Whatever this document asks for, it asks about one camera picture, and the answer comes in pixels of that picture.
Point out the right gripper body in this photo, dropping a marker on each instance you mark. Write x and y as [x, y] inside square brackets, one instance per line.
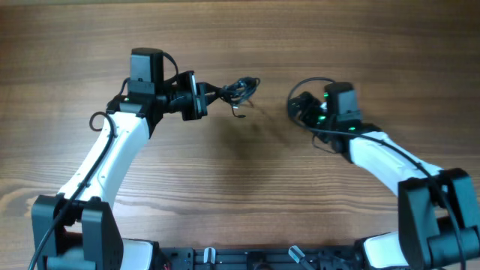
[312, 115]

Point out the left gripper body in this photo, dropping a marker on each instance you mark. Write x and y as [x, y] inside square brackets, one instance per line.
[187, 96]

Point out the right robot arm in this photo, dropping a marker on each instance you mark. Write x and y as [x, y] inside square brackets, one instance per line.
[438, 212]

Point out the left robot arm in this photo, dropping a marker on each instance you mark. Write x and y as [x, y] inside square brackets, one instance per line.
[76, 229]

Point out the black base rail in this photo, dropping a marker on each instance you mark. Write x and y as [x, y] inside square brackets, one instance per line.
[322, 258]

